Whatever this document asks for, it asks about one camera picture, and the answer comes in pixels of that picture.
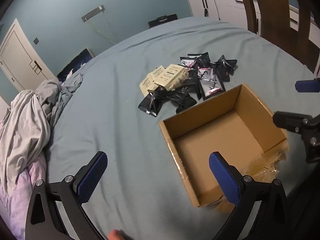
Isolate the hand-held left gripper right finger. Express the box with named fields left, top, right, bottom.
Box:
left=209, top=151, right=294, bottom=240

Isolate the grey crumpled blanket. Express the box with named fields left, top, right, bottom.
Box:
left=0, top=74, right=83, bottom=193

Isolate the white door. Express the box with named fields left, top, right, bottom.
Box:
left=0, top=19, right=57, bottom=91

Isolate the person's left hand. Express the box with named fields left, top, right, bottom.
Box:
left=108, top=229, right=129, bottom=240

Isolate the brown wooden chair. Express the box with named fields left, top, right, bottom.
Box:
left=236, top=0, right=320, bottom=75

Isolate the pink quilt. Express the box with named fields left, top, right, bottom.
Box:
left=0, top=120, right=48, bottom=233

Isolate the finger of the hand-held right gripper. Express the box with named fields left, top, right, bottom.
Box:
left=295, top=78, right=320, bottom=93
left=272, top=111, right=320, bottom=163

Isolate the blue bed sheet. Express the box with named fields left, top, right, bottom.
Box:
left=46, top=17, right=320, bottom=240

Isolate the grey wall bracket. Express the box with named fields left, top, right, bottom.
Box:
left=81, top=5, right=105, bottom=22

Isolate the pile of black snack packets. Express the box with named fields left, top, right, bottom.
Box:
left=137, top=52, right=238, bottom=117

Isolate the white cabinet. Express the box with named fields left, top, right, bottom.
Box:
left=186, top=0, right=320, bottom=42

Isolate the cardboard box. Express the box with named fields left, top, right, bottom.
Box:
left=159, top=84, right=289, bottom=212

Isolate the beige snack packet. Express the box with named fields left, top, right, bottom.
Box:
left=160, top=64, right=189, bottom=91
left=149, top=66, right=167, bottom=85
left=139, top=76, right=160, bottom=97

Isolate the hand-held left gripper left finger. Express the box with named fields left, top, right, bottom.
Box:
left=25, top=151, right=108, bottom=240

